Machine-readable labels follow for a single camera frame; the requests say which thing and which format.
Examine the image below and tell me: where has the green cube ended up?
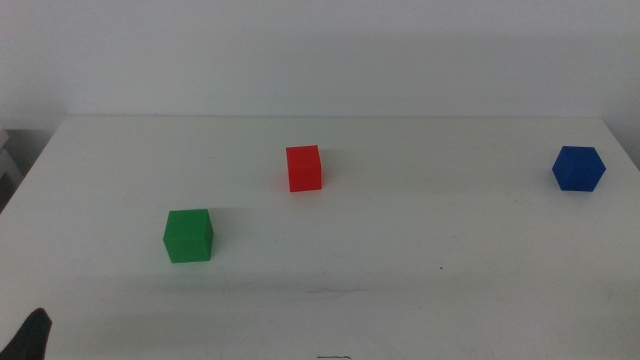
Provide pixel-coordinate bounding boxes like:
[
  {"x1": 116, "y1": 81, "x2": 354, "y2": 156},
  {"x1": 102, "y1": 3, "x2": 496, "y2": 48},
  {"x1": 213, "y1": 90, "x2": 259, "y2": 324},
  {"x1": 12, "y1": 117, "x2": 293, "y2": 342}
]
[{"x1": 162, "y1": 208, "x2": 214, "y2": 264}]

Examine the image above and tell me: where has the red cube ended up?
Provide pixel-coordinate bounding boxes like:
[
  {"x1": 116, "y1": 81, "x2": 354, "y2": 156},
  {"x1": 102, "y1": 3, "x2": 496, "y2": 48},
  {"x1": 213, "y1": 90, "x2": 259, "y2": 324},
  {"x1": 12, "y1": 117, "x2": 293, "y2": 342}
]
[{"x1": 285, "y1": 144, "x2": 323, "y2": 193}]

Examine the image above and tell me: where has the blue cube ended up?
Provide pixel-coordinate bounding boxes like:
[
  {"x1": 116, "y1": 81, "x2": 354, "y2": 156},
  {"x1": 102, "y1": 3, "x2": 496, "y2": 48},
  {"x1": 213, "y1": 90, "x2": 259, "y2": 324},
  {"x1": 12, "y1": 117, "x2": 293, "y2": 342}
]
[{"x1": 551, "y1": 145, "x2": 607, "y2": 192}]

